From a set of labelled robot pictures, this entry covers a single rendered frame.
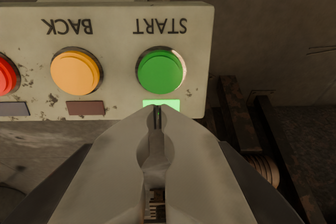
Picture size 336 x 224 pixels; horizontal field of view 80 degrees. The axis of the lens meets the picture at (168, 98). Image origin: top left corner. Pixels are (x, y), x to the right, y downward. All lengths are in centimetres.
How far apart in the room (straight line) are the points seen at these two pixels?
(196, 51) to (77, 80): 11
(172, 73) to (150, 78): 2
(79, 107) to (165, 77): 9
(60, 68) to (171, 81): 9
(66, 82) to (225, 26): 75
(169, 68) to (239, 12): 71
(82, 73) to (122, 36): 5
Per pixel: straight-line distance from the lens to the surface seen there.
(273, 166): 80
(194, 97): 20
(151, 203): 248
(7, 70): 22
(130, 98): 20
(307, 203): 99
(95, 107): 21
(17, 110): 25
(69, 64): 19
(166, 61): 17
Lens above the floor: 74
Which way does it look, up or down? 41 degrees down
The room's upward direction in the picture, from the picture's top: 178 degrees clockwise
